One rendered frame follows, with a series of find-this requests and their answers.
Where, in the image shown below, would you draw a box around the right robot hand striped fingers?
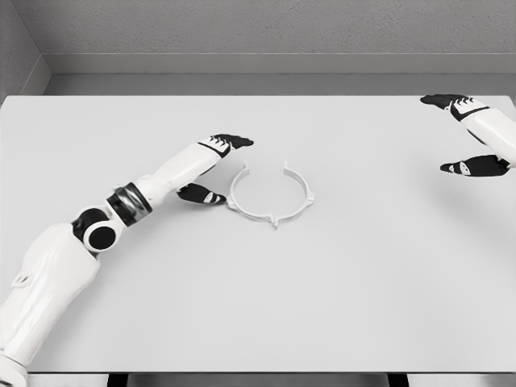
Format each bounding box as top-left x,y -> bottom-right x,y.
419,93 -> 516,177

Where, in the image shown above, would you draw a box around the left robot hand striped fingers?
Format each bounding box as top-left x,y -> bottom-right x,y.
160,134 -> 256,207

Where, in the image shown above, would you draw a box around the thin white pipe clamp ring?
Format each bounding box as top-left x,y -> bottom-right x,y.
226,160 -> 316,231

